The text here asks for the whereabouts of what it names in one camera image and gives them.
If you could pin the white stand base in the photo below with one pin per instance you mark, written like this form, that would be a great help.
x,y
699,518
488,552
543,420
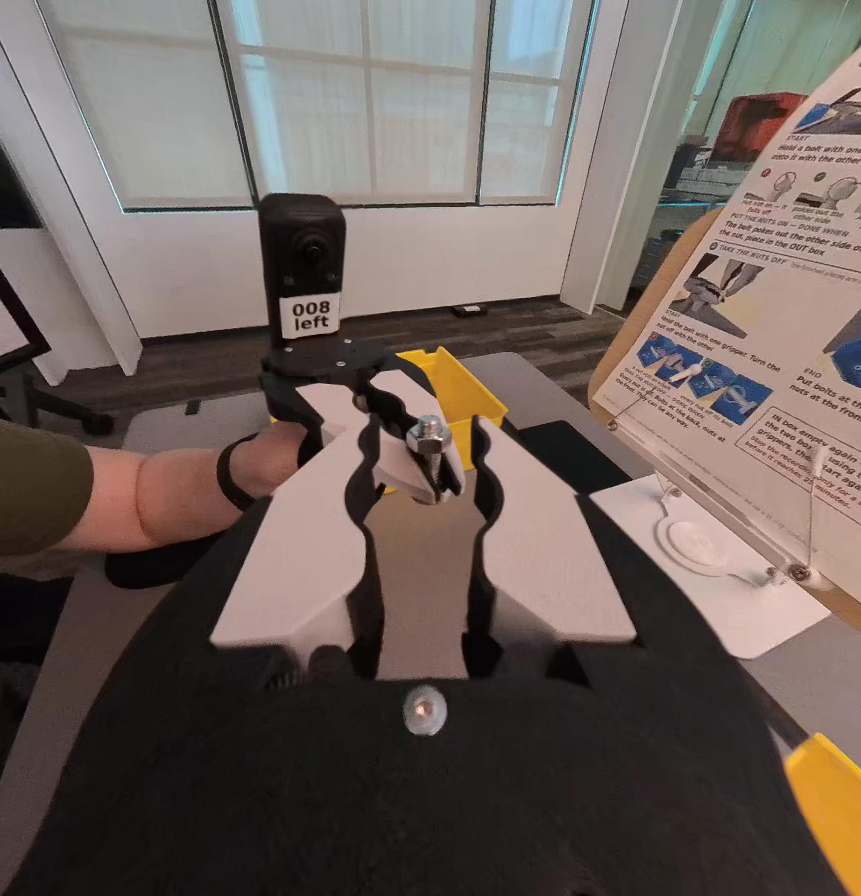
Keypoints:
x,y
753,616

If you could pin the black framed marker sign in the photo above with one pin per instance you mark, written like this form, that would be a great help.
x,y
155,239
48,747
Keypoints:
x,y
3,329

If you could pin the wooden display board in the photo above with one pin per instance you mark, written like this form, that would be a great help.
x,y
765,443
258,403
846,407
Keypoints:
x,y
854,612

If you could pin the printed instruction sheet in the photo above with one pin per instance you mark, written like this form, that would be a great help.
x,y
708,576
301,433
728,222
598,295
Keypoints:
x,y
767,315

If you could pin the person's left hand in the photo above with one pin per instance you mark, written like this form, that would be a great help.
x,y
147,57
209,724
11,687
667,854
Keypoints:
x,y
276,458

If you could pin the person's left forearm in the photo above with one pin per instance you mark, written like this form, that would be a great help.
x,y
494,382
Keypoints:
x,y
164,490

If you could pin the yellow plastic bin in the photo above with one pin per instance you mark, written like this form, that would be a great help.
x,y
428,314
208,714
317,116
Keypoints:
x,y
451,392
844,805

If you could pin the white framed window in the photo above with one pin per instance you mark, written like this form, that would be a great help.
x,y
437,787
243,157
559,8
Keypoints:
x,y
367,98

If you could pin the black floor box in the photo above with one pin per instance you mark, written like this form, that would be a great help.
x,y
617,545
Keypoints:
x,y
470,310

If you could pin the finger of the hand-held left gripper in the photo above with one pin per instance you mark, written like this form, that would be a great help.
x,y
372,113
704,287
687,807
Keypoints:
x,y
325,409
420,399

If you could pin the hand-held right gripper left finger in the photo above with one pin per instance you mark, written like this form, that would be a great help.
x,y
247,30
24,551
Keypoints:
x,y
297,574

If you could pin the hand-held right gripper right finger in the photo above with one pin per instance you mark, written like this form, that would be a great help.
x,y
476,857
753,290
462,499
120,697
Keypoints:
x,y
549,574

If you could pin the steel hex bolt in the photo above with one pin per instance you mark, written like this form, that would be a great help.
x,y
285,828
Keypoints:
x,y
430,422

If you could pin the steel hex nut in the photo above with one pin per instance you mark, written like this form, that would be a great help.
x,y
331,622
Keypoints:
x,y
429,442

